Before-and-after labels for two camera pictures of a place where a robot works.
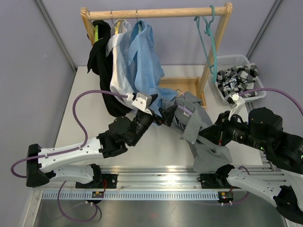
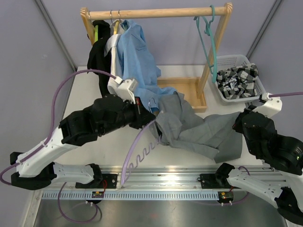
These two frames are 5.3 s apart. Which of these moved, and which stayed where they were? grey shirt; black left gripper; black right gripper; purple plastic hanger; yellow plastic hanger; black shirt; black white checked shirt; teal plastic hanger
Moved: grey shirt; purple plastic hanger; black right gripper; black left gripper
Stayed: teal plastic hanger; black white checked shirt; yellow plastic hanger; black shirt
